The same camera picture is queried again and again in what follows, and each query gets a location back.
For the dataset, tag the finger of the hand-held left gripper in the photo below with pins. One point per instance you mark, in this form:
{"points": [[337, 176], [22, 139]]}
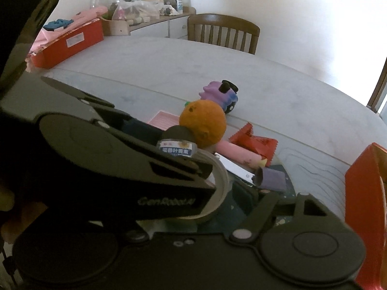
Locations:
{"points": [[90, 100], [169, 166]]}

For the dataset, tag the red tin box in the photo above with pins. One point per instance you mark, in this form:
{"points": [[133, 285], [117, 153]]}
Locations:
{"points": [[362, 193]]}

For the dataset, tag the red box with pink cloth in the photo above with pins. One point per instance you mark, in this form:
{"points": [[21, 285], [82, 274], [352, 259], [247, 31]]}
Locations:
{"points": [[87, 14]]}

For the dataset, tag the clear tape roll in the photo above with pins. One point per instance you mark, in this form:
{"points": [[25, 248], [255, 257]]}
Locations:
{"points": [[222, 184]]}

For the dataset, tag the pink tube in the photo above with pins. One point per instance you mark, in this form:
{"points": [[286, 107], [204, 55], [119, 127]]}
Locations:
{"points": [[238, 154]]}

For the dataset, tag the red box with white label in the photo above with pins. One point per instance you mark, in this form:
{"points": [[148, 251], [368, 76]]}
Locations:
{"points": [[54, 53]]}

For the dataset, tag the white sideboard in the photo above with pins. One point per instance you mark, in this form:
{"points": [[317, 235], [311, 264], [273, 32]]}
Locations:
{"points": [[172, 25]]}

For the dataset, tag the clear plastic bag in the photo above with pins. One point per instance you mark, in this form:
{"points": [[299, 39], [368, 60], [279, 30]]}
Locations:
{"points": [[139, 9]]}

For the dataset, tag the brown wooden chair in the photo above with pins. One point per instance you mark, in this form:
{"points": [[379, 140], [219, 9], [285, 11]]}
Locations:
{"points": [[223, 21], [379, 93]]}

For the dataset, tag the purple toy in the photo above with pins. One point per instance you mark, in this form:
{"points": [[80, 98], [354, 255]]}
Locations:
{"points": [[216, 95]]}

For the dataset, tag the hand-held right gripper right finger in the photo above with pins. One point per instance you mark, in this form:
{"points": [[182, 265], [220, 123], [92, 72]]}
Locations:
{"points": [[263, 208]]}

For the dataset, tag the orange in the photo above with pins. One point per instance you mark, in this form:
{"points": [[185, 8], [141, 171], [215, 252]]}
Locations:
{"points": [[202, 120]]}

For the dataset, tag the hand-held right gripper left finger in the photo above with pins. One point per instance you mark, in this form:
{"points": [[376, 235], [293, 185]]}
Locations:
{"points": [[137, 235]]}

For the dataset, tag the blue toy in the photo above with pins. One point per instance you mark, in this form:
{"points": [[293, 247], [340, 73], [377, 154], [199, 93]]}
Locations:
{"points": [[57, 23]]}

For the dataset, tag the small white box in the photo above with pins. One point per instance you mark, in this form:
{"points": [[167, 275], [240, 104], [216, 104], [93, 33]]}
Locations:
{"points": [[179, 4]]}

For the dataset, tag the small labelled bottle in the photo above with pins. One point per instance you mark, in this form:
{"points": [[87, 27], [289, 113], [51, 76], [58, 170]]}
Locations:
{"points": [[177, 149]]}

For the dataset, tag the purple block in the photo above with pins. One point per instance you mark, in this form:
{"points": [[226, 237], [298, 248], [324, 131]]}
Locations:
{"points": [[273, 179]]}

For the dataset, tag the red packet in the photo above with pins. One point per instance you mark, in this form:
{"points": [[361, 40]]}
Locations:
{"points": [[260, 143]]}

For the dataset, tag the dark round mat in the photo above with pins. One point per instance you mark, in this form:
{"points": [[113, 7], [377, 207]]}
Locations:
{"points": [[238, 199]]}

